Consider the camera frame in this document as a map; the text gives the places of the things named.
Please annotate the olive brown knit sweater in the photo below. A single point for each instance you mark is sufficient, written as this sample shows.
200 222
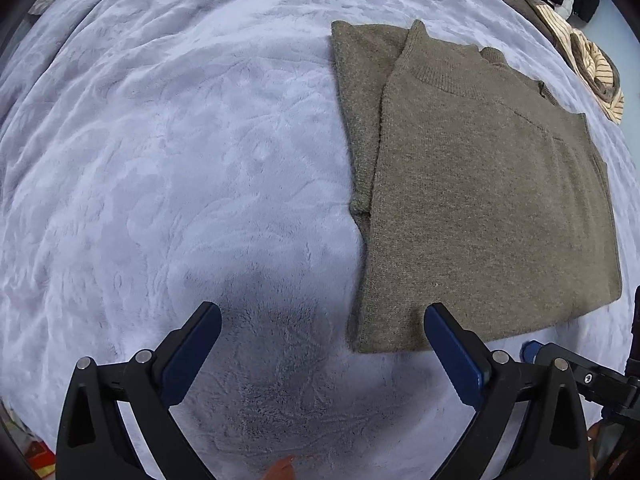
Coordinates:
475 185

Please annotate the person's right forearm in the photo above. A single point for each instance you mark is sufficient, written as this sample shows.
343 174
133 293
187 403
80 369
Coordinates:
592 452

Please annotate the red box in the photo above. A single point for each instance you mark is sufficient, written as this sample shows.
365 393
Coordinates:
40 460

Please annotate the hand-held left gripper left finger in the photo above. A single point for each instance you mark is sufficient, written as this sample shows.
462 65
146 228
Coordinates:
190 355

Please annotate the cream striped garment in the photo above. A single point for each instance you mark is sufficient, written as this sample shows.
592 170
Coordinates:
600 65

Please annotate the lavender plush blanket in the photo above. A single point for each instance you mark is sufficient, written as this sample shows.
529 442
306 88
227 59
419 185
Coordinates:
175 160

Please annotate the person's foot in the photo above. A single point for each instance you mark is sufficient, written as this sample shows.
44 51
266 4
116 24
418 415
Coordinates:
280 470

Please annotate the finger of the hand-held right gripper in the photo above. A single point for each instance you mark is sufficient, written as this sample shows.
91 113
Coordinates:
590 375

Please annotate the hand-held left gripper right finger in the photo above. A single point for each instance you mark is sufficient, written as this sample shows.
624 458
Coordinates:
456 355

